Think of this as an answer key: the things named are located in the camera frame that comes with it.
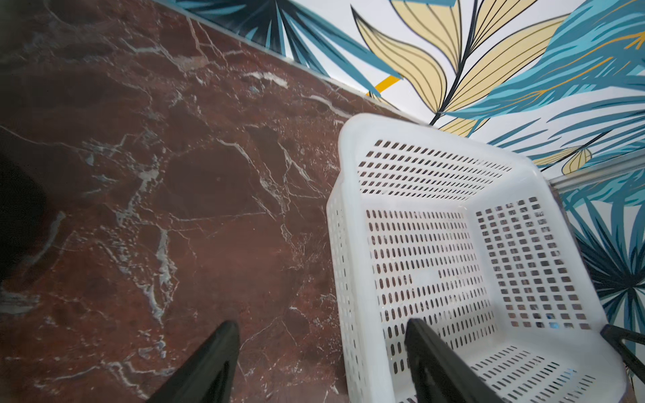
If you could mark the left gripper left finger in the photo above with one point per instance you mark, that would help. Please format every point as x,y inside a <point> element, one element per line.
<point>207,376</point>

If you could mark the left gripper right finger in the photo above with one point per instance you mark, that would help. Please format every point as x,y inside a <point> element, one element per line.
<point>438,374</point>

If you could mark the white plastic basket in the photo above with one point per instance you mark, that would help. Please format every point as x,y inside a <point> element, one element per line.
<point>469,238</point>

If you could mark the black toolbox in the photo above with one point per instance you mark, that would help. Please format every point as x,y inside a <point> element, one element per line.
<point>618,337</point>

